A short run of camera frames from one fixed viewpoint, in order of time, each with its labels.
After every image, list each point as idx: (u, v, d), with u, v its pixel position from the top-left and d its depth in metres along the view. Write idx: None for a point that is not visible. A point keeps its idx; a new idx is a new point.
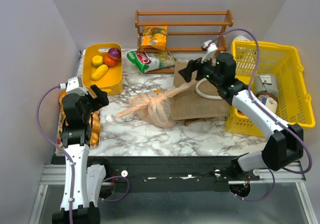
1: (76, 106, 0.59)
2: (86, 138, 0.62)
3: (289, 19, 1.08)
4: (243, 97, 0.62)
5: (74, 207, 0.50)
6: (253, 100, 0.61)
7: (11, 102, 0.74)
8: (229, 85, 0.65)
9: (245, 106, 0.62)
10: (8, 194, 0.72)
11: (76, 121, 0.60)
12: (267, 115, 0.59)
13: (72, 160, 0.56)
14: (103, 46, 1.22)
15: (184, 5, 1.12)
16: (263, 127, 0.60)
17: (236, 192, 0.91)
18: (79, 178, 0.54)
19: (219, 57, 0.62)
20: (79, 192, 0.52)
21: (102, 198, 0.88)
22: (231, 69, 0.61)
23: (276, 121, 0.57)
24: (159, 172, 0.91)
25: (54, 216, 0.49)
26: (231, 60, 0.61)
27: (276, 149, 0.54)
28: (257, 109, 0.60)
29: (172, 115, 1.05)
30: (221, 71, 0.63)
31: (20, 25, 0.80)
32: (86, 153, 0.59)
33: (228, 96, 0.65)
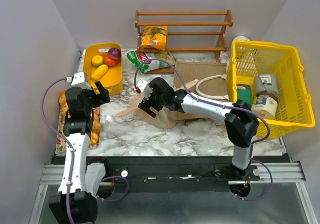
1: (78, 98, 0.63)
2: (87, 130, 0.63)
3: (289, 19, 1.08)
4: (187, 102, 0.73)
5: (71, 190, 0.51)
6: (197, 99, 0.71)
7: (11, 103, 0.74)
8: (173, 97, 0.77)
9: (193, 107, 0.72)
10: (9, 194, 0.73)
11: (78, 113, 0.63)
12: (214, 106, 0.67)
13: (72, 147, 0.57)
14: (103, 46, 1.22)
15: (185, 4, 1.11)
16: (217, 117, 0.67)
17: (236, 192, 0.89)
18: (78, 164, 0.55)
19: (150, 83, 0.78)
20: (77, 177, 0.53)
21: (102, 198, 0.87)
22: (162, 88, 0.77)
23: (223, 106, 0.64)
24: (159, 172, 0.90)
25: (52, 199, 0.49)
26: (156, 81, 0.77)
27: (235, 129, 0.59)
28: (202, 104, 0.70)
29: (172, 116, 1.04)
30: (158, 92, 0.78)
31: (20, 25, 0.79)
32: (86, 142, 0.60)
33: (177, 106, 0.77)
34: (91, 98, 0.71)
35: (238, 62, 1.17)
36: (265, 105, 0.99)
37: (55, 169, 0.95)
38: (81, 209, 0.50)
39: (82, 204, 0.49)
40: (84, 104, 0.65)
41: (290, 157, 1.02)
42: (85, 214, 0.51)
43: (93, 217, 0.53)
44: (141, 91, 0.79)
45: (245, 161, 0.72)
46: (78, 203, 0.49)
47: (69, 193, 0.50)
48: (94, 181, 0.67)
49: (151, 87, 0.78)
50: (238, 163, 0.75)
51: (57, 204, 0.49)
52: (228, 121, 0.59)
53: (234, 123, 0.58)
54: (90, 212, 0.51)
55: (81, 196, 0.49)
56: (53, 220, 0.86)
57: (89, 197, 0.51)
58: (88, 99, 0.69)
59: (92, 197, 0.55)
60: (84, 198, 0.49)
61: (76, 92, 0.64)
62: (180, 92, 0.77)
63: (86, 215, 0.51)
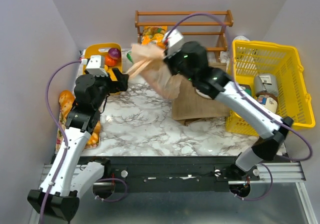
1: (87, 91, 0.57)
2: (89, 125, 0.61)
3: (288, 19, 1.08)
4: (229, 93, 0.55)
5: (51, 191, 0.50)
6: (244, 96, 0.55)
7: (11, 103, 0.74)
8: (211, 77, 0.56)
9: (235, 104, 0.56)
10: (8, 195, 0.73)
11: (85, 106, 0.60)
12: (261, 113, 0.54)
13: (67, 144, 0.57)
14: (103, 46, 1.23)
15: (184, 5, 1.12)
16: (257, 126, 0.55)
17: (235, 192, 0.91)
18: (66, 164, 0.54)
19: (185, 49, 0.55)
20: (61, 179, 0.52)
21: (102, 198, 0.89)
22: (201, 60, 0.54)
23: (273, 119, 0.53)
24: (159, 172, 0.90)
25: (31, 194, 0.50)
26: (199, 48, 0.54)
27: (276, 147, 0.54)
28: (247, 106, 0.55)
29: (172, 114, 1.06)
30: (192, 64, 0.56)
31: (20, 26, 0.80)
32: (83, 140, 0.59)
33: (212, 90, 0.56)
34: (106, 86, 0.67)
35: (238, 62, 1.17)
36: (265, 105, 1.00)
37: None
38: (58, 212, 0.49)
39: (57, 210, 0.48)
40: (94, 96, 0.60)
41: (290, 157, 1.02)
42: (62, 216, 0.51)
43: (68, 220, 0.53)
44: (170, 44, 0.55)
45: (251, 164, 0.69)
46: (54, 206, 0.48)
47: (48, 193, 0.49)
48: (87, 179, 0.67)
49: (187, 53, 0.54)
50: (242, 164, 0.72)
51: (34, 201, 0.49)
52: (271, 140, 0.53)
53: (281, 143, 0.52)
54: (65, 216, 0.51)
55: (58, 202, 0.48)
56: None
57: (69, 200, 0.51)
58: (101, 90, 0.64)
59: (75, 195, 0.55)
60: (60, 203, 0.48)
61: (87, 83, 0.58)
62: (219, 72, 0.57)
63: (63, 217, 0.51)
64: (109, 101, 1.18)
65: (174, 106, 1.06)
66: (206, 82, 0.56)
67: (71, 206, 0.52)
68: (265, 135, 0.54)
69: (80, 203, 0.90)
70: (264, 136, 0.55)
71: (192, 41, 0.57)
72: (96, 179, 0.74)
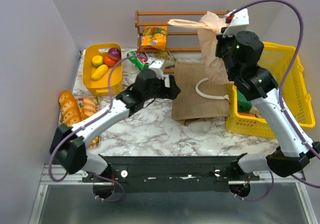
1: (147, 81, 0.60)
2: (132, 110, 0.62)
3: (288, 19, 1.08)
4: (271, 101, 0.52)
5: (77, 133, 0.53)
6: (283, 109, 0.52)
7: (11, 104, 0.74)
8: (257, 78, 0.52)
9: (271, 113, 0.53)
10: (8, 195, 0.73)
11: (137, 93, 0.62)
12: (295, 133, 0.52)
13: (110, 108, 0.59)
14: (103, 46, 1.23)
15: (184, 5, 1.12)
16: (284, 142, 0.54)
17: (236, 192, 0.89)
18: (100, 121, 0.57)
19: (240, 39, 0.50)
20: (90, 129, 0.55)
21: (102, 198, 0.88)
22: (252, 56, 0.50)
23: (304, 142, 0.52)
24: (159, 172, 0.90)
25: (63, 125, 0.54)
26: (256, 42, 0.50)
27: (295, 168, 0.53)
28: (284, 119, 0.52)
29: (172, 114, 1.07)
30: (241, 57, 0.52)
31: (20, 26, 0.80)
32: (123, 114, 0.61)
33: (252, 91, 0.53)
34: (158, 88, 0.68)
35: None
36: None
37: (56, 169, 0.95)
38: (68, 156, 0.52)
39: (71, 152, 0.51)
40: (149, 88, 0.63)
41: None
42: (66, 163, 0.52)
43: (70, 172, 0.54)
44: (235, 23, 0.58)
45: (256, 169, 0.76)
46: (71, 147, 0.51)
47: (74, 133, 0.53)
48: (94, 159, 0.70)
49: (240, 45, 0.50)
50: (244, 164, 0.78)
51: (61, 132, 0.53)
52: (296, 160, 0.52)
53: (302, 165, 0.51)
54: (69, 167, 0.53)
55: (77, 144, 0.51)
56: (53, 220, 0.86)
57: (82, 153, 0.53)
58: (154, 88, 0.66)
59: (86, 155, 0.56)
60: (77, 146, 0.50)
61: (149, 75, 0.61)
62: (266, 74, 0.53)
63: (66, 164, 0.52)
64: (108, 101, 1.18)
65: (174, 107, 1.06)
66: (249, 81, 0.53)
67: (79, 161, 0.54)
68: (288, 152, 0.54)
69: (81, 203, 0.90)
70: (287, 153, 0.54)
71: (250, 32, 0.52)
72: (98, 171, 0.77)
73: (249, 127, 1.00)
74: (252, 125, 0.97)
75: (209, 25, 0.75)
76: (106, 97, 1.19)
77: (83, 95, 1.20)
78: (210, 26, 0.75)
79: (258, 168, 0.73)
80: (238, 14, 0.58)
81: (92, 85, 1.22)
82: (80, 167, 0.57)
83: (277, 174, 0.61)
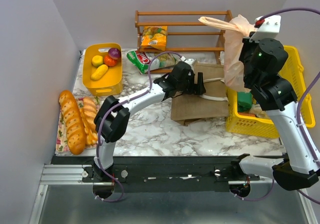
1: (183, 71, 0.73)
2: (165, 95, 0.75)
3: (288, 19, 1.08)
4: (288, 114, 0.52)
5: (123, 105, 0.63)
6: (299, 124, 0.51)
7: (11, 104, 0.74)
8: (276, 89, 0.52)
9: (287, 126, 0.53)
10: (8, 195, 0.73)
11: (172, 81, 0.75)
12: (308, 149, 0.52)
13: (150, 89, 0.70)
14: (103, 46, 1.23)
15: (184, 5, 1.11)
16: (295, 157, 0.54)
17: (236, 192, 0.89)
18: (140, 99, 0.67)
19: (264, 46, 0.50)
20: (134, 104, 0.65)
21: (102, 198, 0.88)
22: (274, 65, 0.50)
23: (316, 160, 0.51)
24: (159, 172, 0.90)
25: (112, 97, 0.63)
26: (280, 51, 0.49)
27: (302, 184, 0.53)
28: (299, 134, 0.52)
29: (172, 116, 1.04)
30: (263, 65, 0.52)
31: (20, 26, 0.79)
32: (158, 97, 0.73)
33: (270, 101, 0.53)
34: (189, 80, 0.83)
35: None
36: None
37: (55, 169, 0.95)
38: (113, 124, 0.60)
39: (116, 120, 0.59)
40: (182, 79, 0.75)
41: None
42: (110, 129, 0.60)
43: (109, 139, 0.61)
44: (266, 28, 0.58)
45: (258, 173, 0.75)
46: (118, 114, 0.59)
47: (121, 104, 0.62)
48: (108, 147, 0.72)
49: (262, 52, 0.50)
50: (246, 166, 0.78)
51: (109, 104, 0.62)
52: (304, 177, 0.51)
53: (310, 184, 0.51)
54: (112, 133, 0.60)
55: (123, 113, 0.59)
56: (53, 220, 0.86)
57: (125, 122, 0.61)
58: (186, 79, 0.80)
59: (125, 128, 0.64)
60: (124, 114, 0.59)
61: (186, 66, 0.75)
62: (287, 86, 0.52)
63: (110, 131, 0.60)
64: None
65: (174, 108, 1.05)
66: (267, 90, 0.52)
67: (120, 130, 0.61)
68: (298, 168, 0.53)
69: (81, 203, 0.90)
70: (296, 168, 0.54)
71: (274, 40, 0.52)
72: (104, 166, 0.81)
73: (249, 127, 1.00)
74: (252, 125, 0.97)
75: (239, 27, 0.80)
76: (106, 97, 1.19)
77: (83, 95, 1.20)
78: (241, 28, 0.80)
79: (260, 173, 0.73)
80: (270, 19, 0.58)
81: (92, 85, 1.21)
82: (118, 138, 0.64)
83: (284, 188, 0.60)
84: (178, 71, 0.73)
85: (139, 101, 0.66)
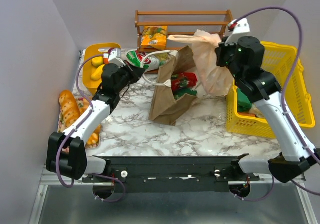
1: (112, 77, 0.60)
2: (111, 106, 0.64)
3: (288, 19, 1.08)
4: (273, 103, 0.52)
5: (72, 135, 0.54)
6: (285, 112, 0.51)
7: (11, 104, 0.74)
8: (259, 81, 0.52)
9: (273, 115, 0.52)
10: (9, 195, 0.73)
11: (109, 90, 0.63)
12: (297, 136, 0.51)
13: (93, 107, 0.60)
14: (104, 46, 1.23)
15: (185, 5, 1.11)
16: (285, 145, 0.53)
17: (235, 191, 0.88)
18: (89, 119, 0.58)
19: (242, 42, 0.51)
20: (83, 129, 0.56)
21: (102, 198, 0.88)
22: (254, 58, 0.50)
23: (305, 147, 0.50)
24: (159, 172, 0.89)
25: (52, 135, 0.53)
26: (258, 45, 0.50)
27: (295, 173, 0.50)
28: (285, 122, 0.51)
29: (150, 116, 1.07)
30: (244, 60, 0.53)
31: (20, 26, 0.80)
32: (106, 111, 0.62)
33: (255, 93, 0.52)
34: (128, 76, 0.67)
35: None
36: None
37: None
38: (70, 159, 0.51)
39: (72, 153, 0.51)
40: (117, 82, 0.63)
41: None
42: (69, 167, 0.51)
43: (76, 174, 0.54)
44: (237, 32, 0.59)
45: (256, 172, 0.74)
46: (71, 148, 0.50)
47: (69, 136, 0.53)
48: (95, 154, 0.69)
49: (241, 48, 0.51)
50: (246, 163, 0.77)
51: (55, 141, 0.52)
52: (295, 164, 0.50)
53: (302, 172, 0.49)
54: (76, 166, 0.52)
55: (76, 144, 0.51)
56: (53, 220, 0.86)
57: (82, 152, 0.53)
58: (123, 78, 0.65)
59: (84, 156, 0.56)
60: (77, 145, 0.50)
61: (112, 70, 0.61)
62: (271, 78, 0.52)
63: (71, 169, 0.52)
64: None
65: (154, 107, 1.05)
66: (252, 82, 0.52)
67: (82, 163, 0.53)
68: (289, 156, 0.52)
69: (81, 203, 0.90)
70: (288, 157, 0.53)
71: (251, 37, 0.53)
72: (101, 170, 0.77)
73: (249, 127, 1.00)
74: (252, 125, 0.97)
75: (206, 39, 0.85)
76: None
77: (83, 95, 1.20)
78: (208, 40, 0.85)
79: (259, 170, 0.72)
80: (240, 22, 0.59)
81: (88, 85, 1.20)
82: (84, 168, 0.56)
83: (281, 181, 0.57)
84: (108, 81, 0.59)
85: (88, 122, 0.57)
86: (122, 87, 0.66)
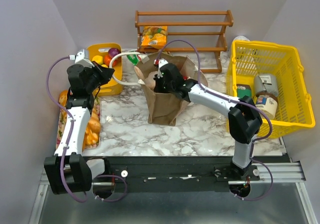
1: (80, 76, 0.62)
2: (89, 107, 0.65)
3: (289, 19, 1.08)
4: (194, 90, 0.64)
5: (67, 154, 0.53)
6: (205, 89, 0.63)
7: (11, 104, 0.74)
8: (182, 85, 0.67)
9: (200, 98, 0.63)
10: (8, 195, 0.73)
11: (81, 91, 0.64)
12: (220, 98, 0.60)
13: (72, 116, 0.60)
14: (104, 46, 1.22)
15: (185, 5, 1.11)
16: (222, 111, 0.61)
17: (236, 192, 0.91)
18: (76, 131, 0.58)
19: (161, 67, 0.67)
20: (74, 142, 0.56)
21: (102, 198, 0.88)
22: (173, 74, 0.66)
23: (229, 100, 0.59)
24: (159, 172, 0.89)
25: (46, 162, 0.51)
26: (170, 66, 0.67)
27: (238, 124, 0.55)
28: (210, 96, 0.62)
29: (149, 119, 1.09)
30: (168, 79, 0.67)
31: (20, 26, 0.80)
32: (86, 115, 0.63)
33: (184, 95, 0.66)
34: (96, 77, 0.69)
35: (238, 62, 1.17)
36: (265, 105, 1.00)
37: None
38: (76, 176, 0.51)
39: (76, 169, 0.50)
40: (85, 82, 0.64)
41: (290, 157, 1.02)
42: (77, 182, 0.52)
43: (87, 185, 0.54)
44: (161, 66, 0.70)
45: (243, 158, 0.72)
46: (72, 166, 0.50)
47: (64, 155, 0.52)
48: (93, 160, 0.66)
49: (162, 71, 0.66)
50: (238, 161, 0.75)
51: (53, 166, 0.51)
52: (232, 116, 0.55)
53: (237, 119, 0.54)
54: (84, 179, 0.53)
55: (76, 159, 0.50)
56: (53, 220, 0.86)
57: (84, 164, 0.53)
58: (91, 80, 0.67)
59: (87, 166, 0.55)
60: (77, 160, 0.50)
61: (77, 70, 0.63)
62: (191, 82, 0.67)
63: (79, 183, 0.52)
64: (108, 101, 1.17)
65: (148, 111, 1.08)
66: (178, 90, 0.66)
67: (87, 174, 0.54)
68: None
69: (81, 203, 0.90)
70: None
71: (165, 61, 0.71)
72: (101, 171, 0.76)
73: None
74: None
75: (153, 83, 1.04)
76: (106, 97, 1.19)
77: None
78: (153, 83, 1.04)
79: (243, 155, 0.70)
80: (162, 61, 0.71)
81: None
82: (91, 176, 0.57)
83: (248, 143, 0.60)
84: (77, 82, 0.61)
85: (77, 133, 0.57)
86: (92, 89, 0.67)
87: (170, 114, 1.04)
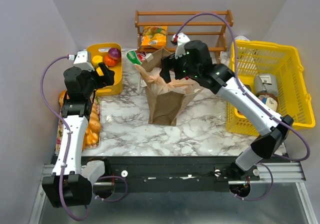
1: (77, 80, 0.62)
2: (86, 112, 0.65)
3: (289, 19, 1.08)
4: (232, 88, 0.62)
5: (65, 172, 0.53)
6: (244, 92, 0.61)
7: (11, 104, 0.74)
8: (215, 73, 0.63)
9: (234, 98, 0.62)
10: (9, 195, 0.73)
11: (77, 96, 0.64)
12: (261, 111, 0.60)
13: (69, 128, 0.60)
14: (104, 46, 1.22)
15: (185, 5, 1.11)
16: (256, 122, 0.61)
17: (236, 192, 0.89)
18: (74, 144, 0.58)
19: (187, 45, 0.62)
20: (72, 159, 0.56)
21: (102, 198, 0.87)
22: (202, 55, 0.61)
23: (272, 116, 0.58)
24: (159, 172, 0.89)
25: (44, 181, 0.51)
26: (198, 44, 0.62)
27: (272, 144, 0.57)
28: (247, 101, 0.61)
29: (149, 119, 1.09)
30: (194, 60, 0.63)
31: (20, 26, 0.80)
32: (83, 125, 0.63)
33: (214, 84, 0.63)
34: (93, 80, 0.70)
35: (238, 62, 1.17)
36: None
37: None
38: (76, 193, 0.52)
39: (75, 187, 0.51)
40: (82, 86, 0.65)
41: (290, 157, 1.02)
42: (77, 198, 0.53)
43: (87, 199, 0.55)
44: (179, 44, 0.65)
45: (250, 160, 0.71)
46: (71, 185, 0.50)
47: (63, 174, 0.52)
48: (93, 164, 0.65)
49: (189, 51, 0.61)
50: (242, 163, 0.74)
51: (51, 185, 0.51)
52: (271, 137, 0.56)
53: (276, 141, 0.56)
54: (84, 195, 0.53)
55: (75, 179, 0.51)
56: (53, 220, 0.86)
57: (83, 182, 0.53)
58: (88, 83, 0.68)
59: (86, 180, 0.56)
60: (76, 180, 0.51)
61: (75, 73, 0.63)
62: (222, 68, 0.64)
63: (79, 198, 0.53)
64: (108, 101, 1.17)
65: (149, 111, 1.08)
66: (209, 76, 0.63)
67: (87, 192, 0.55)
68: (263, 131, 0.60)
69: None
70: (261, 131, 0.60)
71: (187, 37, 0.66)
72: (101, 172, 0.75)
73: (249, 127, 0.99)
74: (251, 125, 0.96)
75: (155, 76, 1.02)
76: (106, 97, 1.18)
77: None
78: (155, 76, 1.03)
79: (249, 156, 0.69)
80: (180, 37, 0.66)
81: None
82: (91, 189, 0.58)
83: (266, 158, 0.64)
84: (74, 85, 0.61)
85: (75, 147, 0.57)
86: (90, 91, 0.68)
87: (170, 114, 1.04)
